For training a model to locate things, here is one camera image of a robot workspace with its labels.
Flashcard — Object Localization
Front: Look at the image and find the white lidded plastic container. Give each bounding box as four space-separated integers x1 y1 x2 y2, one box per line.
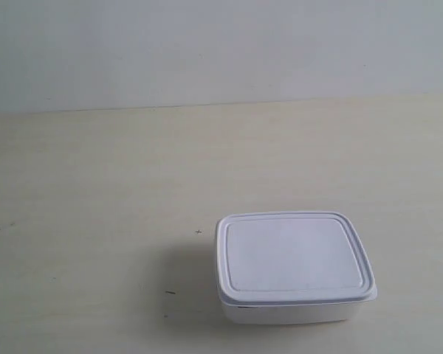
214 211 377 325

